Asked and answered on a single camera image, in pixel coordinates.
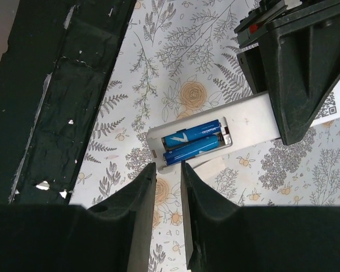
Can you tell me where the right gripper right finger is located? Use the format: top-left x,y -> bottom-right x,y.
181,163 -> 340,271

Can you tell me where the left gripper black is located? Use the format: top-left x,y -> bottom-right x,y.
235,1 -> 340,145

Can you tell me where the white remote control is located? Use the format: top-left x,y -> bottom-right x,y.
146,80 -> 340,174

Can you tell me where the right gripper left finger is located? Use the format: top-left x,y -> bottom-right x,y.
0,163 -> 156,271

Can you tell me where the white battery cover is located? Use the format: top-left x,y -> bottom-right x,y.
194,157 -> 225,180

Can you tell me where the blue battery horizontal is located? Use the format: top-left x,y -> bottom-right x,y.
163,134 -> 224,165

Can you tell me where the floral table mat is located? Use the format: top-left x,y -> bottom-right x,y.
70,1 -> 340,207

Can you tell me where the black base bar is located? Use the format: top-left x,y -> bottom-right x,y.
0,1 -> 135,205

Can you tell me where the blue battery vertical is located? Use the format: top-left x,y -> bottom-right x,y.
162,120 -> 221,148

